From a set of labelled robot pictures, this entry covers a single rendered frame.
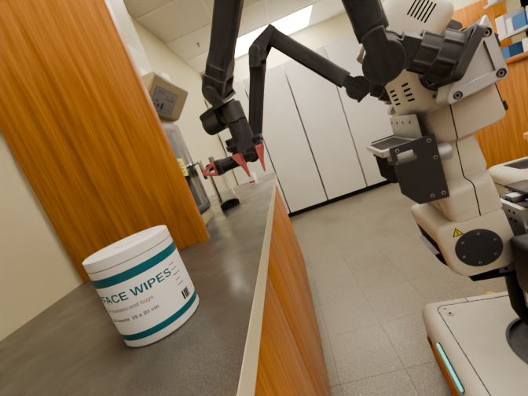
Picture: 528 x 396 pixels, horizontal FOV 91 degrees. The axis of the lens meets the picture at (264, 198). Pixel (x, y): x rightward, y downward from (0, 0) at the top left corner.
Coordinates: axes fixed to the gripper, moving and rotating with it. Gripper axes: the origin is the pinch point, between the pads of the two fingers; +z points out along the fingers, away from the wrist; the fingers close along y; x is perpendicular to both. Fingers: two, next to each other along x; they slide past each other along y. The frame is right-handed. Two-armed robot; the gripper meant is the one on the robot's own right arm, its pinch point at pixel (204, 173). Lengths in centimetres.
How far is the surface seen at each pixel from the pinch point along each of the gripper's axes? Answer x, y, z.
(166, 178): -2.8, 34.7, 1.0
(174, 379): 20, 90, -16
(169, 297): 15, 80, -13
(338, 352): 115, -7, -26
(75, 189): -10.7, 34.8, 31.6
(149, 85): -32.9, 26.6, -3.3
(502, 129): 50, -89, -188
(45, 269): 10, 42, 49
